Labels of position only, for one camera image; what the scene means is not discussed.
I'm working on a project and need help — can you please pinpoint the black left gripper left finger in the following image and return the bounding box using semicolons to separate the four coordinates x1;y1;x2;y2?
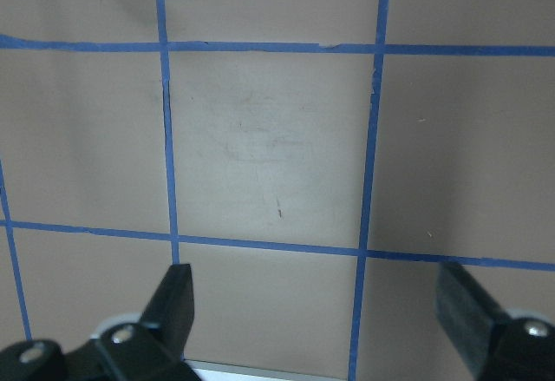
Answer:
1;264;199;380

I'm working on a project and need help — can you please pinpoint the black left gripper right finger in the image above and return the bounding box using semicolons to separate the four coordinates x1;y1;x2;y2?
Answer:
434;262;554;380

